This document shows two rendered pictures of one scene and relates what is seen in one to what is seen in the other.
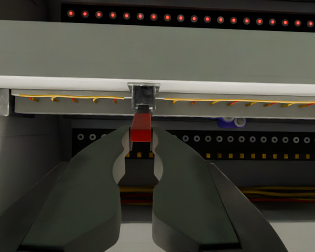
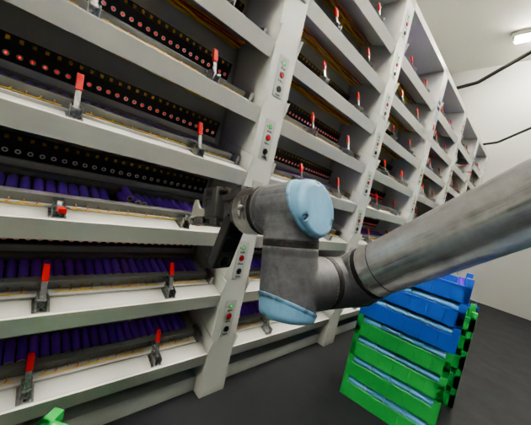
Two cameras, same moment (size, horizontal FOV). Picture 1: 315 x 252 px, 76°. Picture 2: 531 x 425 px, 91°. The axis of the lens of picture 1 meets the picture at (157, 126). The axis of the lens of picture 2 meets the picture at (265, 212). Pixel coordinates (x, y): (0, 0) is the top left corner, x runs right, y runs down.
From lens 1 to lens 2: 57 cm
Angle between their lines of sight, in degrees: 50
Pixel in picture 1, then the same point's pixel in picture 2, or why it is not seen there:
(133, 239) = (200, 168)
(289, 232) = (129, 152)
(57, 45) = (205, 239)
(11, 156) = not seen: hidden behind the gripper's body
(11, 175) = not seen: hidden behind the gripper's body
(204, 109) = (156, 212)
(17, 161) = not seen: hidden behind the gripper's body
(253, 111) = (133, 208)
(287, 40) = (133, 239)
